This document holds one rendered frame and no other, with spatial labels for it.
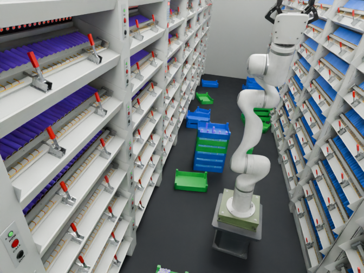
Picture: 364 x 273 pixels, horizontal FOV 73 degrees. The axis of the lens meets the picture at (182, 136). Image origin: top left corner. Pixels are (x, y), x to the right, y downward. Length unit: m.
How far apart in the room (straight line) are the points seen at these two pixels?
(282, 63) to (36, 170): 0.86
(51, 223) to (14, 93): 0.41
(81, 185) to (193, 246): 1.18
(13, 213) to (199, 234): 1.52
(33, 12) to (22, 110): 0.21
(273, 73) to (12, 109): 0.83
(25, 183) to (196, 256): 1.41
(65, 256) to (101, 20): 0.86
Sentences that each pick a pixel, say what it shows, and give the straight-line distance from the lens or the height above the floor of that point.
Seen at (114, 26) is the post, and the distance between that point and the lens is 1.03.
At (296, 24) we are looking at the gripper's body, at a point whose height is 1.52.
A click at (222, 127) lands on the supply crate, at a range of 2.48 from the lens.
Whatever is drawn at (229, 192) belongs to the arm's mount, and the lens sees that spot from 1.86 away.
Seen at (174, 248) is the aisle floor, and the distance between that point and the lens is 1.92.
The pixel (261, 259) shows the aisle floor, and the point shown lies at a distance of 2.02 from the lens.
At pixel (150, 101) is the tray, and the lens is 1.59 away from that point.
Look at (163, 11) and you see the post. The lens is 1.69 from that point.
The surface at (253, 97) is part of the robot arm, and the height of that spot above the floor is 1.11.
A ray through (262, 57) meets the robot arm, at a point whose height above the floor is 1.39.
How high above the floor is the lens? 1.60
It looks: 32 degrees down
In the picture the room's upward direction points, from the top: 5 degrees clockwise
